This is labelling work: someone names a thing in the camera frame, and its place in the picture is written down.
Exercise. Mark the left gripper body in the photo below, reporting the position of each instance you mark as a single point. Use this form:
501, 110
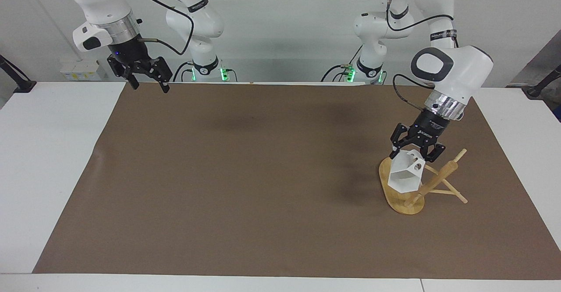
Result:
427, 129

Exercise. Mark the white faceted cup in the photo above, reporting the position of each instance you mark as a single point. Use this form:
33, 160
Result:
405, 176

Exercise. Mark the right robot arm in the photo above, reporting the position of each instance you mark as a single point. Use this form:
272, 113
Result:
103, 0

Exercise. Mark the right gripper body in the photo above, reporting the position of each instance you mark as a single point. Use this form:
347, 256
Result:
129, 53

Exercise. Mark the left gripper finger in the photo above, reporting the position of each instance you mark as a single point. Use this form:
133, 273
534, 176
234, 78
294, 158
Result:
436, 150
398, 140

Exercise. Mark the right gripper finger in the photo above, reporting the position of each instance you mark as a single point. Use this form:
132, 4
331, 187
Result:
120, 68
161, 69

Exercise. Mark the wooden cup rack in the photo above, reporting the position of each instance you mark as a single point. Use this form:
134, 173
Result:
401, 202

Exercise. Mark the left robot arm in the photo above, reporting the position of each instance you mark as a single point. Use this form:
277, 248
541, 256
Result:
460, 70

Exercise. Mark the black stand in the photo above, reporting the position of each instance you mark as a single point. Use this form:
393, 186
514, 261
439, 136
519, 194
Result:
22, 85
537, 90

